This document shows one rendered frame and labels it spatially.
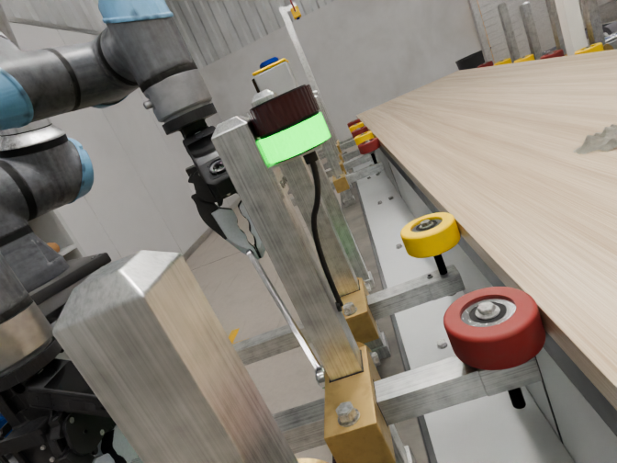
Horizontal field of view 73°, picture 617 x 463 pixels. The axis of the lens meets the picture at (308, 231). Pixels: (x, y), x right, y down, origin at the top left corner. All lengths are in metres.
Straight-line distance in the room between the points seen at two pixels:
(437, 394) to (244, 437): 0.29
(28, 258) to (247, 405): 0.70
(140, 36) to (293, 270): 0.32
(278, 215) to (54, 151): 0.59
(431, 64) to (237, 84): 3.50
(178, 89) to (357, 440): 0.42
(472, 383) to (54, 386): 0.39
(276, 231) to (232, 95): 8.03
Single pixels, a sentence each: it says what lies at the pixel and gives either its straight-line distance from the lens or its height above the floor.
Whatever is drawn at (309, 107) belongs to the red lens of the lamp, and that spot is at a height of 1.13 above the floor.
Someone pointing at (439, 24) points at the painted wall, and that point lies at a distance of 8.21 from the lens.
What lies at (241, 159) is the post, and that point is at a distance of 0.37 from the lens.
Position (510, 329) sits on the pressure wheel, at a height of 0.91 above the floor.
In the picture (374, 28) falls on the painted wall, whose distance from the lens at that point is 8.10.
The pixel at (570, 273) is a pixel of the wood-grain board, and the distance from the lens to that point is 0.45.
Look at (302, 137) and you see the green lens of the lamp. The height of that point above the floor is 1.11.
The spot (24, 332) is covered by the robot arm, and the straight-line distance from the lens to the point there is 0.48.
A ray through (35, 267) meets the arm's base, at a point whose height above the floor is 1.07.
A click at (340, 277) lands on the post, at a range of 0.68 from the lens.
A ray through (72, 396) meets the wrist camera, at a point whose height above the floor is 0.98.
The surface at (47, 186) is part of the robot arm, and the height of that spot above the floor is 1.18.
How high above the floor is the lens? 1.14
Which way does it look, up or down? 16 degrees down
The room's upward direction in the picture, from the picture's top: 25 degrees counter-clockwise
